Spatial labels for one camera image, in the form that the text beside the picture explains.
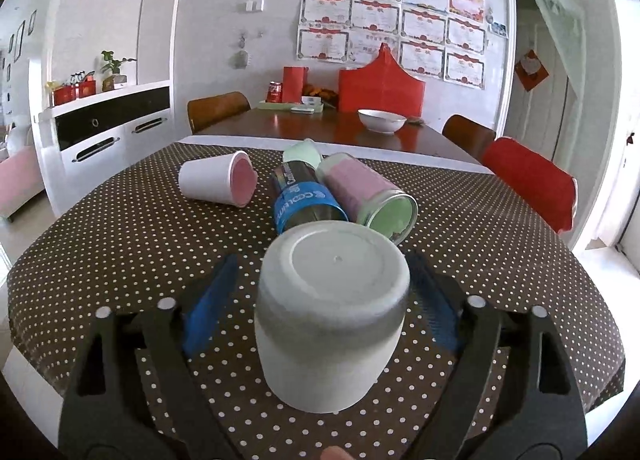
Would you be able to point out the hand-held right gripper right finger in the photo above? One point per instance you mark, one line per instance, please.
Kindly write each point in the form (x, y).
(436, 312)

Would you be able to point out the mint green cup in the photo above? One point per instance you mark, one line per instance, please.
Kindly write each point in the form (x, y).
(302, 152)

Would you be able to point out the large white cup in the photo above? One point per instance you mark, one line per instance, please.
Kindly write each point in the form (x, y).
(325, 340)

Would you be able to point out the large red gift box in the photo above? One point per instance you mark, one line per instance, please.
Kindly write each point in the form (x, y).
(380, 89)

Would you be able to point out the wall of award certificates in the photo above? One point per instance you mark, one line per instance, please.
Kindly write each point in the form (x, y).
(375, 14)

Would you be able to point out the grey hanging wall ornament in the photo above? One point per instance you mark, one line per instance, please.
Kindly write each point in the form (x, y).
(242, 58)

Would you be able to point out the pale green lace curtain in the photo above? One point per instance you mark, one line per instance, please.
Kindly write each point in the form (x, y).
(560, 14)

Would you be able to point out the white cup with pink inside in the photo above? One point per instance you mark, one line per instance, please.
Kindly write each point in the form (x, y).
(205, 179)

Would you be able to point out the wooden dining table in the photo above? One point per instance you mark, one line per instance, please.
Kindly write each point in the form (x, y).
(310, 127)

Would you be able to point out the red drink can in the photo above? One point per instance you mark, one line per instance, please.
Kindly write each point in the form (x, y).
(274, 92)

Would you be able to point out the white bowl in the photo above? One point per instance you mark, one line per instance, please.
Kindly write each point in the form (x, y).
(381, 122)

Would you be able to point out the tall red box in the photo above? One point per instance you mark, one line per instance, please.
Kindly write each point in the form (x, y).
(295, 84)

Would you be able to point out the white light switch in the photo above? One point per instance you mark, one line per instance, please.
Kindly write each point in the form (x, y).
(255, 5)

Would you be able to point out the chair with red cover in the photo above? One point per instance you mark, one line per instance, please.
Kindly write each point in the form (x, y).
(530, 179)

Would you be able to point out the red diamond door decoration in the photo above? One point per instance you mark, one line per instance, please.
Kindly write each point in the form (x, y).
(531, 70)

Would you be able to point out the dark wall picture frame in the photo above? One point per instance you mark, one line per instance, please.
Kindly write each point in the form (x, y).
(19, 41)

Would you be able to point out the brown wooden chair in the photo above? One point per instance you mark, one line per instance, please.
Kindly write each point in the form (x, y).
(217, 109)
(467, 134)

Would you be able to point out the pile of orange snacks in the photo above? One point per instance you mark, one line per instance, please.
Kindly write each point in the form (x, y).
(322, 91)

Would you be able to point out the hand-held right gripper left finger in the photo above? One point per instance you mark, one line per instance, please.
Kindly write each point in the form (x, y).
(210, 307)

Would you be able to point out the pink cup with green inside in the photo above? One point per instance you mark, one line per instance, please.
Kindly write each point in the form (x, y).
(355, 185)

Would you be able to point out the pink sofa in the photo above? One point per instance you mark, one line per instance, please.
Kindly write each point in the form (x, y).
(17, 179)

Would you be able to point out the light green tray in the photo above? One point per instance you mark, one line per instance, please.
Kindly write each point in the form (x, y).
(275, 107)

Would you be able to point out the brown polka dot tablecloth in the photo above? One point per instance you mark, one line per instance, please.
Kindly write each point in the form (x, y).
(125, 240)

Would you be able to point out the white sideboard cabinet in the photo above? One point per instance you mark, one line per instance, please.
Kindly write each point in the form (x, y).
(100, 139)

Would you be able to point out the blue metal cup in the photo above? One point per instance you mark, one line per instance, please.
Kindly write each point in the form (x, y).
(305, 200)

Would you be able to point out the potted green plant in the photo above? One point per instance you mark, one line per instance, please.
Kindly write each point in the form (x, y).
(116, 72)

